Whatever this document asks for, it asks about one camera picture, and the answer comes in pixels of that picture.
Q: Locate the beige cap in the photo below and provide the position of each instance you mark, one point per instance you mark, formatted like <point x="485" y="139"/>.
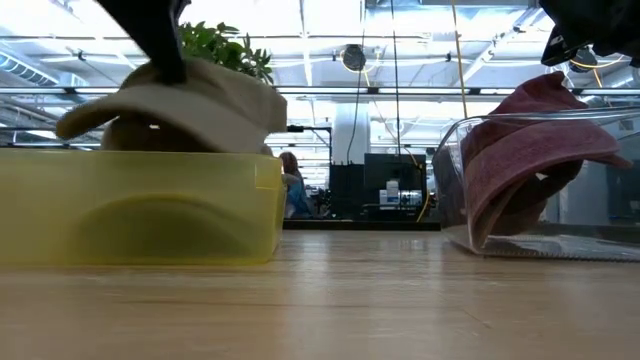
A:
<point x="225" y="110"/>

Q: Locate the small white bottle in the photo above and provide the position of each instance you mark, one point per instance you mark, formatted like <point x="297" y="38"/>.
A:
<point x="393" y="192"/>

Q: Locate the green potted tree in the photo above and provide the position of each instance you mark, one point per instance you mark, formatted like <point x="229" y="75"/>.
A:
<point x="230" y="47"/>

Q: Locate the yellow translucent plastic container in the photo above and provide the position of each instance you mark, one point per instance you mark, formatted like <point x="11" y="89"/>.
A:
<point x="50" y="200"/>

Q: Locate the black metal frame rack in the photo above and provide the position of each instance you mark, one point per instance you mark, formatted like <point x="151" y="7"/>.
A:
<point x="310" y="129"/>

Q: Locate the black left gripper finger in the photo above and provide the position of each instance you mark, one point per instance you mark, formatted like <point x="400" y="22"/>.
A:
<point x="160" y="40"/>

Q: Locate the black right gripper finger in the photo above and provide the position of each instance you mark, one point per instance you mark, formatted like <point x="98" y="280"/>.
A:
<point x="560" y="50"/>

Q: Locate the black monitor equipment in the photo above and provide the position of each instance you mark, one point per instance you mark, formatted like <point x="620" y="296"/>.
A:
<point x="380" y="172"/>

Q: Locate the black table frame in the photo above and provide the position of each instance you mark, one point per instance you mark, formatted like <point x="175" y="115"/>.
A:
<point x="360" y="225"/>

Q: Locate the clear plastic container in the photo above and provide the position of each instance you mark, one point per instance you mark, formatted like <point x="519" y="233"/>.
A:
<point x="575" y="240"/>

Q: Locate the red cap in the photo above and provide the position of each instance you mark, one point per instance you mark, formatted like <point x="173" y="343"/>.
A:
<point x="540" y="145"/>

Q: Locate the person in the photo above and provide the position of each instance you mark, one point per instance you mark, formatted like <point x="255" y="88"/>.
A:
<point x="296" y="190"/>

